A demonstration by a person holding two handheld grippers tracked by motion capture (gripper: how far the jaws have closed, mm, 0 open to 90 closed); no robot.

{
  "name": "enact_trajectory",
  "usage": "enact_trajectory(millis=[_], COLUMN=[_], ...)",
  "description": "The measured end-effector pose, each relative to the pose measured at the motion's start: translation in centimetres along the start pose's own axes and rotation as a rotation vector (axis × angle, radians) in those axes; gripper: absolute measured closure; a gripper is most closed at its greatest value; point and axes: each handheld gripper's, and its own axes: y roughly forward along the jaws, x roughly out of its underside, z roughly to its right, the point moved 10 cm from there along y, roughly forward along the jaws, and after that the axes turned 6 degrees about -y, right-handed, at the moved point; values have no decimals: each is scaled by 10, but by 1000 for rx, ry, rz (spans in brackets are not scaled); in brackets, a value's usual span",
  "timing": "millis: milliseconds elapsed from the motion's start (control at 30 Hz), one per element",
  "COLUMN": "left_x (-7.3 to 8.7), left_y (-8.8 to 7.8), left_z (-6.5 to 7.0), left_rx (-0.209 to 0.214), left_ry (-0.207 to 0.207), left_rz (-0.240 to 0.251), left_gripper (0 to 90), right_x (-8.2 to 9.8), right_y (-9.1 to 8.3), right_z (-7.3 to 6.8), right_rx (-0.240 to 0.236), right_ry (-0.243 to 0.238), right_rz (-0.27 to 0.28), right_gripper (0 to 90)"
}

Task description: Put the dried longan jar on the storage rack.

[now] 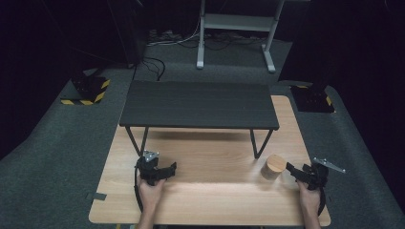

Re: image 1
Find black floor cable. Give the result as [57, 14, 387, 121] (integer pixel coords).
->
[140, 56, 167, 82]

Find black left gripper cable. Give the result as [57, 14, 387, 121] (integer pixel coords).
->
[133, 163, 145, 214]

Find grey tape strip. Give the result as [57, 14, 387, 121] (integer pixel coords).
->
[85, 192, 108, 202]

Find black shelf riser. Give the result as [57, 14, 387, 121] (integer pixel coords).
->
[118, 79, 281, 160]

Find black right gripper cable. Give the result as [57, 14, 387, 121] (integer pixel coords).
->
[316, 187, 328, 218]

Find grey metal stand frame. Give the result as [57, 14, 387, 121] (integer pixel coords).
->
[196, 0, 285, 74]

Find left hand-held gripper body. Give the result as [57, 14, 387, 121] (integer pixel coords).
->
[135, 150, 167, 187]

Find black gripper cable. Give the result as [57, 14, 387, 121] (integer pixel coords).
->
[316, 187, 328, 218]
[133, 163, 145, 214]

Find round wooden cylinder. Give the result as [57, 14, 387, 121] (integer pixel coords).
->
[260, 154, 288, 181]

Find white floor cables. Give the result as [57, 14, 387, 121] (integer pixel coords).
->
[146, 18, 203, 48]

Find person's left hand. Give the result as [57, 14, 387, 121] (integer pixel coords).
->
[138, 177, 166, 208]

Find black yellow-striped base plate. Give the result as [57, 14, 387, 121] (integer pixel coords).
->
[288, 83, 336, 115]
[59, 70, 112, 107]

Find black upright stand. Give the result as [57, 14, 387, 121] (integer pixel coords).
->
[106, 0, 149, 69]

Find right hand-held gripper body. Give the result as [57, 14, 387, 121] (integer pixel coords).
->
[301, 156, 347, 192]

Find person's right hand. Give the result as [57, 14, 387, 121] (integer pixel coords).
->
[296, 180, 322, 212]

